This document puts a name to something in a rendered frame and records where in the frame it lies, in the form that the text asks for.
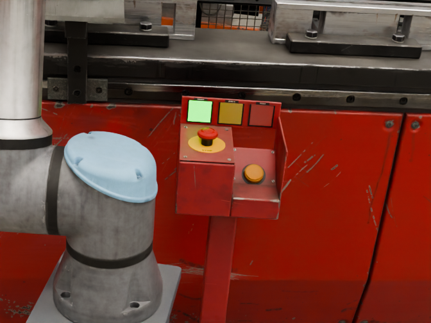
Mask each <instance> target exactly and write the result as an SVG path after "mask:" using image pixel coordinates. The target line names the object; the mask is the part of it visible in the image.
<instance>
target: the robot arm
mask: <svg viewBox="0 0 431 323"><path fill-rule="evenodd" d="M45 12H46V0H0V231H5V232H15V233H33V234H42V235H60V236H66V249H65V252H64V254H63V256H62V259H61V262H60V264H59V267H58V270H57V271H56V274H55V278H54V281H53V300H54V303H55V306H56V308H57V309H58V311H59V312H60V313H61V314H62V315H63V316H64V317H65V318H67V319H69V320H70V321H72V322H74V323H141V322H143V321H145V320H147V319H148V318H150V317H151V316H152V315H153V314H154V313H155V312H156V311H157V309H158V308H159V307H160V304H161V302H162V293H163V281H162V276H161V273H160V270H159V268H158V264H157V262H156V258H155V255H154V252H153V232H154V221H155V199H156V195H157V192H158V185H157V182H156V163H155V159H154V157H153V155H152V154H151V153H150V152H149V150H148V149H147V148H145V147H144V146H143V145H141V144H140V143H139V142H137V141H136V140H134V139H131V138H129V137H126V136H124V135H120V134H117V133H111V132H105V131H90V132H89V133H88V134H86V133H80V134H78V135H75V136H73V137H72V138H71V139H70V140H69V141H68V143H67V145H66V146H58V145H52V138H53V130H52V129H51V128H50V127H49V126H48V125H47V124H46V123H45V121H44V120H43V119H42V117H41V111H42V78H43V61H44V29H45Z"/></svg>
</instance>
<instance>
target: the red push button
mask: <svg viewBox="0 0 431 323"><path fill-rule="evenodd" d="M217 136H218V132H217V131H216V130H214V129H212V128H201V129H199V130H198V137H200V138H201V144H202V145H203V146H211V145H212V143H213V140H214V139H216V138H217Z"/></svg>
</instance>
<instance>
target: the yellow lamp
mask: <svg viewBox="0 0 431 323"><path fill-rule="evenodd" d="M242 106H243V104H237V103H221V104H220V110H219V123H225V124H241V117H242Z"/></svg>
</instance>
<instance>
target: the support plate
mask: <svg viewBox="0 0 431 323"><path fill-rule="evenodd" d="M45 20H51V21H78V22H104V23H118V24H124V0H46V12H45Z"/></svg>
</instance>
